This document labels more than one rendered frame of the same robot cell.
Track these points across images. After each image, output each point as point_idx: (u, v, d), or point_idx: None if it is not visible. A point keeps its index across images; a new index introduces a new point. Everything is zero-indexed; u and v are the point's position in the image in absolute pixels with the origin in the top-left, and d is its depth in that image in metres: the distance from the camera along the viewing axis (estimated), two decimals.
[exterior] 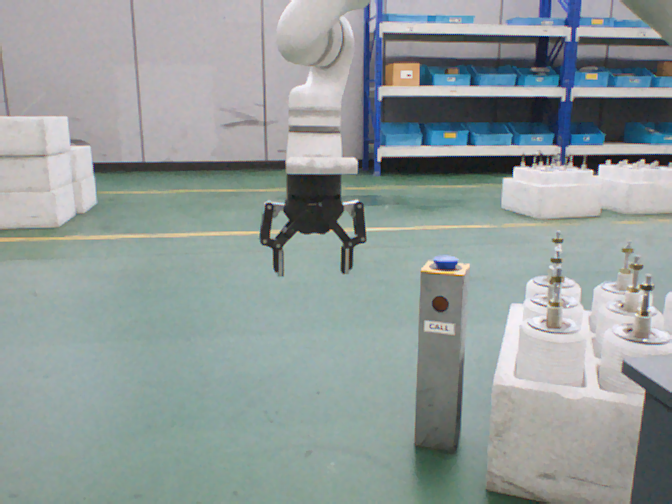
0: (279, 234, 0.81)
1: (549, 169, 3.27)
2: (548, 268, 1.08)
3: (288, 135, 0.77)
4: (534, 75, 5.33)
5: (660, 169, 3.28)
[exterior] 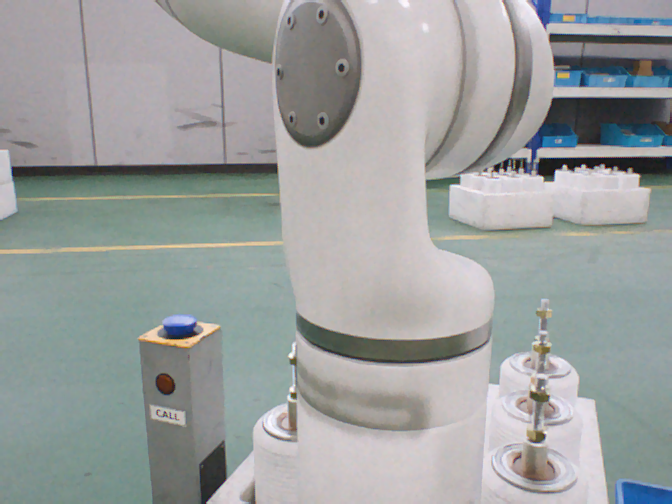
0: None
1: (497, 176, 3.02)
2: None
3: None
4: None
5: (618, 175, 3.03)
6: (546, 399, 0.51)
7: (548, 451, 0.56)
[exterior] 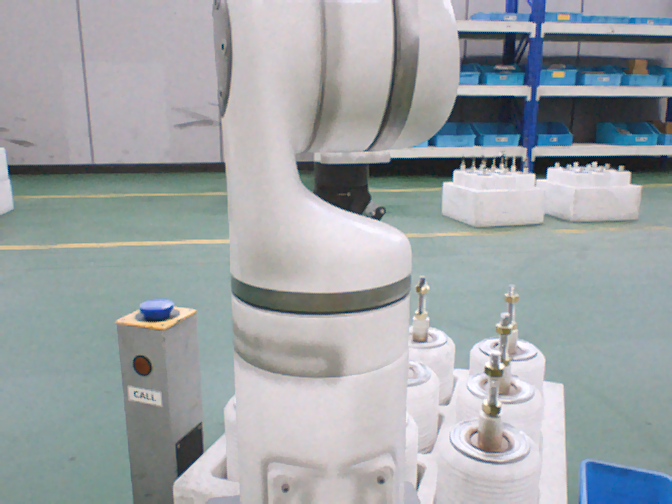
0: None
1: (489, 173, 3.04)
2: None
3: None
4: (498, 73, 5.09)
5: (609, 173, 3.05)
6: (499, 374, 0.53)
7: (505, 426, 0.58)
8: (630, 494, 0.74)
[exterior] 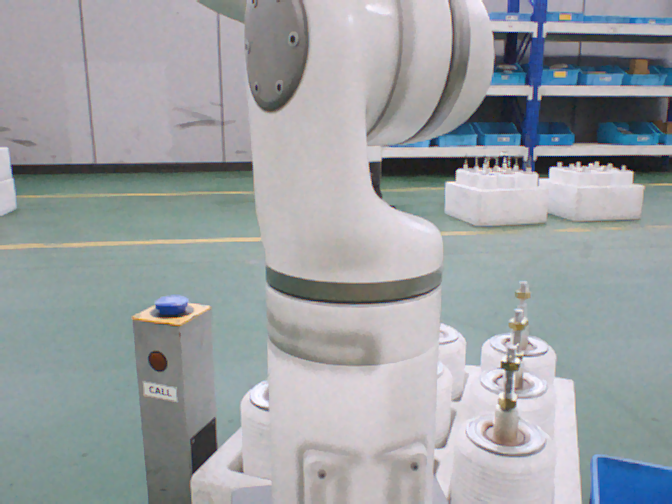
0: None
1: (492, 172, 3.05)
2: None
3: None
4: (500, 73, 5.10)
5: (612, 172, 3.06)
6: (515, 368, 0.54)
7: (520, 420, 0.58)
8: (641, 489, 0.74)
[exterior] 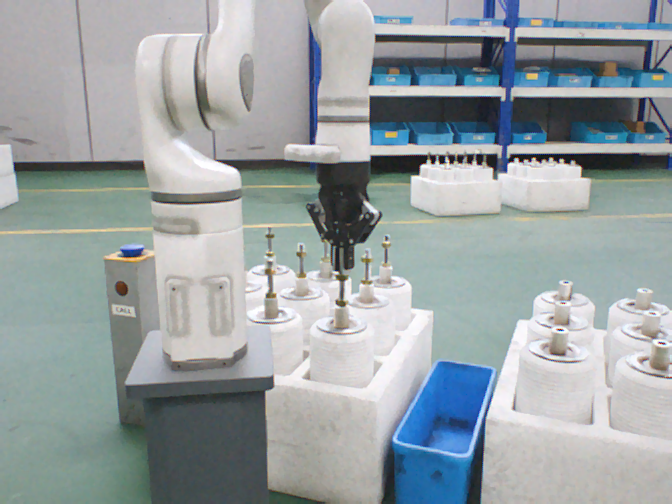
0: (338, 231, 0.84)
1: (451, 167, 3.34)
2: (274, 258, 1.14)
3: None
4: (474, 75, 5.40)
5: (561, 167, 3.35)
6: (346, 276, 0.85)
7: (351, 330, 0.83)
8: (469, 383, 1.04)
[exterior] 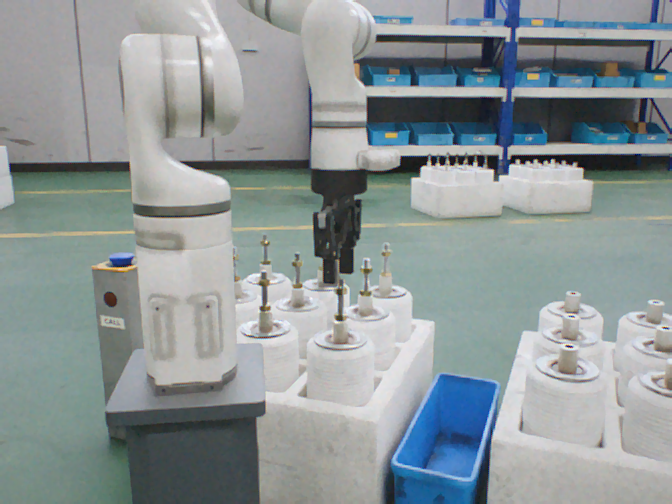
0: (324, 244, 0.75)
1: (452, 169, 3.30)
2: (270, 266, 1.10)
3: (333, 132, 0.72)
4: (475, 75, 5.36)
5: (563, 169, 3.31)
6: (345, 290, 0.81)
7: (334, 346, 0.79)
8: (472, 397, 1.00)
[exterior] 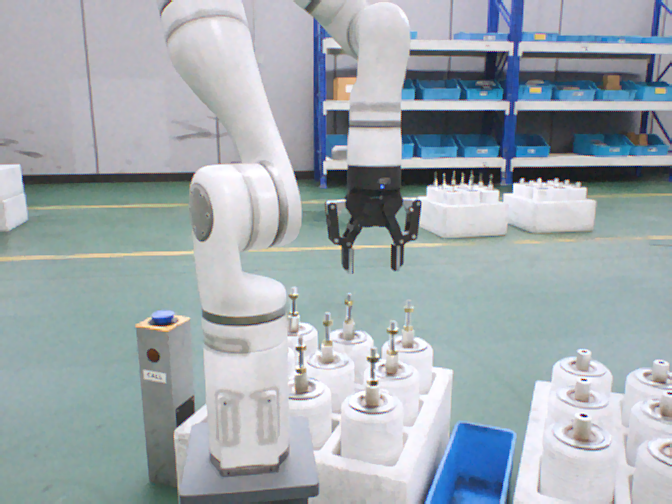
0: (400, 232, 0.83)
1: (458, 189, 3.37)
2: (298, 318, 1.17)
3: None
4: (478, 89, 5.43)
5: (566, 189, 3.38)
6: (375, 361, 0.86)
7: (390, 406, 0.87)
8: (489, 445, 1.07)
